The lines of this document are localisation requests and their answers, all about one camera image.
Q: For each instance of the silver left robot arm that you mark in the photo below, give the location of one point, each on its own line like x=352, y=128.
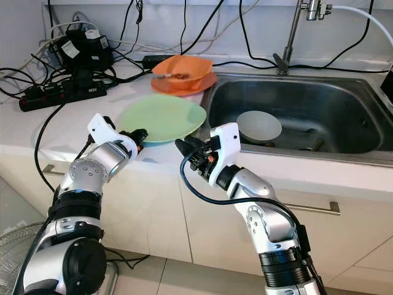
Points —
x=98, y=172

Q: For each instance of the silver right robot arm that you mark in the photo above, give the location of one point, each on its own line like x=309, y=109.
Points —
x=267, y=218

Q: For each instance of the short metal spoon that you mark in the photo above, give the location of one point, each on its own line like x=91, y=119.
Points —
x=167, y=75

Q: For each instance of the orange plastic bowl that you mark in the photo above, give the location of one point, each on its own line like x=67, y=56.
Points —
x=198, y=64

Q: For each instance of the steel sink faucet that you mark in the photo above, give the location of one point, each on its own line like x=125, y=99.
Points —
x=281, y=61

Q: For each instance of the orange plastic plate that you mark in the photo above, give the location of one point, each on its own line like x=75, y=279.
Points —
x=202, y=90

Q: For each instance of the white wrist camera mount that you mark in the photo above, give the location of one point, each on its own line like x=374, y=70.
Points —
x=103, y=126
x=228, y=141

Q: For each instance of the light green plate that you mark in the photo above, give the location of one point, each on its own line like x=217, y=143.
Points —
x=159, y=117

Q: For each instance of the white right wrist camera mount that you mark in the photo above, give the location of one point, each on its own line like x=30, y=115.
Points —
x=228, y=141

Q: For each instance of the grey floor fan grille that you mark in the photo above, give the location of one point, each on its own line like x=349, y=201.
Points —
x=18, y=258

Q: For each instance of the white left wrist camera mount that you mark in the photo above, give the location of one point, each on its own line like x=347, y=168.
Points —
x=103, y=126

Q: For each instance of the stainless steel kitchen sink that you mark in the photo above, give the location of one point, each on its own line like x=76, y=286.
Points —
x=338, y=110

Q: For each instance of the black power strip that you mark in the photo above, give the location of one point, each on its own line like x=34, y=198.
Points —
x=61, y=96

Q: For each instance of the small black power brick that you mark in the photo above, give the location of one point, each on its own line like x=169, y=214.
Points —
x=150, y=60

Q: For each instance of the white bowl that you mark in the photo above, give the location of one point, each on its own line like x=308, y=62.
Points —
x=259, y=126

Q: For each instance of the large black power adapter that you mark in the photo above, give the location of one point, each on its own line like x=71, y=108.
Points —
x=83, y=52

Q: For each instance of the black appliance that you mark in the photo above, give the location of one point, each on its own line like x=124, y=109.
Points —
x=388, y=86

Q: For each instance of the white kitchen base cabinet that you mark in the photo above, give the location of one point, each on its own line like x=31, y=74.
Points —
x=172, y=227

